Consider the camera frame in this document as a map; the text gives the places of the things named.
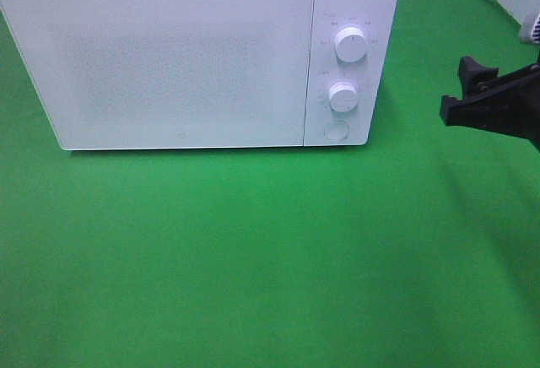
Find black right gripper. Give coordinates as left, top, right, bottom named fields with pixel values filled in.
left=440, top=56, right=539, bottom=150

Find white round knob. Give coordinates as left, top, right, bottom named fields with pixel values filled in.
left=333, top=25, right=368, bottom=63
left=328, top=81, right=359, bottom=113

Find round white door button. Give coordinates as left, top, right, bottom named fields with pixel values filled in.
left=324, top=120, right=350, bottom=141

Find white microwave oven body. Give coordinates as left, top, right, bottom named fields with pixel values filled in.
left=0, top=0, right=401, bottom=152

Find green table cloth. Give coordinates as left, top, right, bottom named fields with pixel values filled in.
left=1, top=0, right=539, bottom=367

